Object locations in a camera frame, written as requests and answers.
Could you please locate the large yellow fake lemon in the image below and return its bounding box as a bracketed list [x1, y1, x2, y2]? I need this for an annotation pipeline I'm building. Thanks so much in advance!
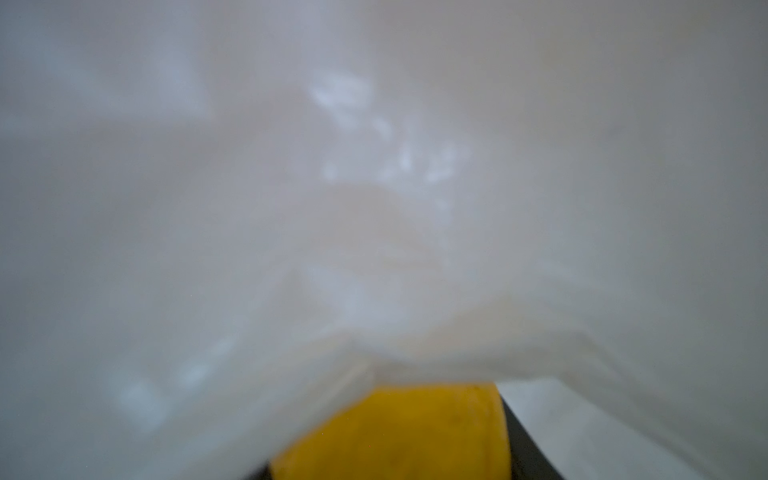
[269, 384, 513, 479]

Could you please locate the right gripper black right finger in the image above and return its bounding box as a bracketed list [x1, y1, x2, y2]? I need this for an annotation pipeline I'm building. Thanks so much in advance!
[501, 398, 564, 480]

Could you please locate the white plastic bag lemon print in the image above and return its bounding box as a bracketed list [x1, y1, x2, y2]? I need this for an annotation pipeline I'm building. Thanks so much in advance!
[1, 1, 767, 479]

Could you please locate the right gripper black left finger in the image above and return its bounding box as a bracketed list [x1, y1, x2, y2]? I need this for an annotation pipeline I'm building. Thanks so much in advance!
[245, 464, 273, 480]

